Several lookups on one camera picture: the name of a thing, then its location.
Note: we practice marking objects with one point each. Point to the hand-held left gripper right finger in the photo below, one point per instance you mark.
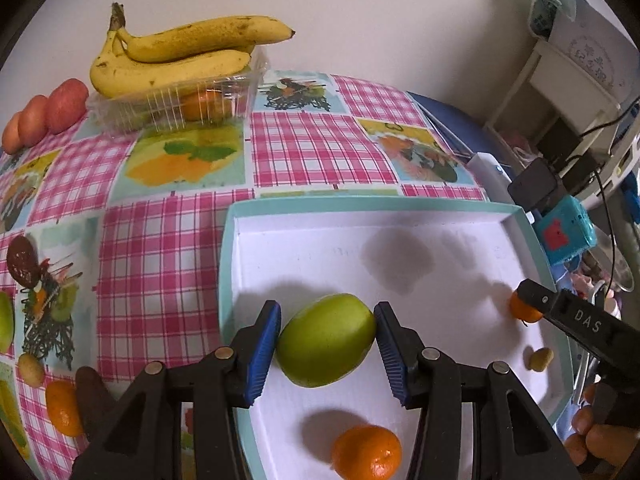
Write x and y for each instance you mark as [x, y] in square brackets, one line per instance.
[392, 355]

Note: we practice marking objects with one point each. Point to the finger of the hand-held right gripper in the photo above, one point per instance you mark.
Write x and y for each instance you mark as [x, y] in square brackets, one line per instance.
[537, 299]

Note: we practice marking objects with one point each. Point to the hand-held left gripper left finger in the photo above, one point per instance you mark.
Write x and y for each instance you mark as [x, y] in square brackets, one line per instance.
[262, 355]

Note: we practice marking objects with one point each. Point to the tangerine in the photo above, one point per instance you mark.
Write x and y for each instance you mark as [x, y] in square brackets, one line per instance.
[522, 309]
[367, 452]
[62, 407]

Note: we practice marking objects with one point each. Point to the green apple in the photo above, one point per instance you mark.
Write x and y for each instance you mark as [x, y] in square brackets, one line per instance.
[325, 340]

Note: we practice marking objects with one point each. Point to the teal cardboard tray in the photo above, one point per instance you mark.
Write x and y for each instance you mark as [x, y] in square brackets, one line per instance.
[350, 250]

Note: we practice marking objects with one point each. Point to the dark brown avocado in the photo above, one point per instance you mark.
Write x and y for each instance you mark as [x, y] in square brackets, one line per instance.
[92, 400]
[22, 260]

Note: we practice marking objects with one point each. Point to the green jujube fruit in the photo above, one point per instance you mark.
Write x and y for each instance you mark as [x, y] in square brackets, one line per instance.
[5, 322]

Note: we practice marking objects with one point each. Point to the person's right hand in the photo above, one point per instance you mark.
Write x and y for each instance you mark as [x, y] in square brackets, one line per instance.
[597, 440]

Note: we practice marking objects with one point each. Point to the black power adapter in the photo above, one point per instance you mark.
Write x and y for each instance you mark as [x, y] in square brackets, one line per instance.
[535, 182]

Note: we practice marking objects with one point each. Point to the white power strip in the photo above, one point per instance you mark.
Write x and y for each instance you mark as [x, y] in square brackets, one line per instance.
[492, 170]

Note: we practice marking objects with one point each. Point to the pink checked tablecloth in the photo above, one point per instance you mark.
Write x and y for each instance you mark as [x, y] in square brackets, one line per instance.
[165, 240]

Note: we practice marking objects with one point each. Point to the blue cloth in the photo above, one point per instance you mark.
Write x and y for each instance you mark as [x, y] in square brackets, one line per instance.
[450, 120]

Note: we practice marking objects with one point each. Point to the white wooden shelf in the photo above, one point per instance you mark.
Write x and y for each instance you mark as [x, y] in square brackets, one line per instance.
[550, 90]

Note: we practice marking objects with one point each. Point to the orange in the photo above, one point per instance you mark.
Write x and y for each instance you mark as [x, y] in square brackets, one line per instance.
[202, 106]

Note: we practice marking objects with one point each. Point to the white printed bag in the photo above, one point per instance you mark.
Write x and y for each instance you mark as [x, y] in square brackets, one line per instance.
[585, 35]

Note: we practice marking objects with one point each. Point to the clear plastic container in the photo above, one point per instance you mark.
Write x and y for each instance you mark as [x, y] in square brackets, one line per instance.
[150, 105]

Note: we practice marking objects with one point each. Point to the yellow banana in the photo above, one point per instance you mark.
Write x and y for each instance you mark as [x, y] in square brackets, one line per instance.
[160, 75]
[200, 40]

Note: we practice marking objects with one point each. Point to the teal toy camera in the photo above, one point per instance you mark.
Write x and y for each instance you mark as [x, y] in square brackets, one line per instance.
[565, 230]

